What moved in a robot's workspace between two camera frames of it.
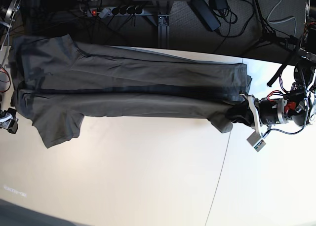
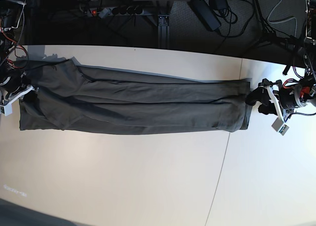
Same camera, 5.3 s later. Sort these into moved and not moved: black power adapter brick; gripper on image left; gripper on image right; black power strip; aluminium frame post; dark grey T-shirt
Moved: gripper on image left; dark grey T-shirt; gripper on image right
Not moved: black power adapter brick; aluminium frame post; black power strip
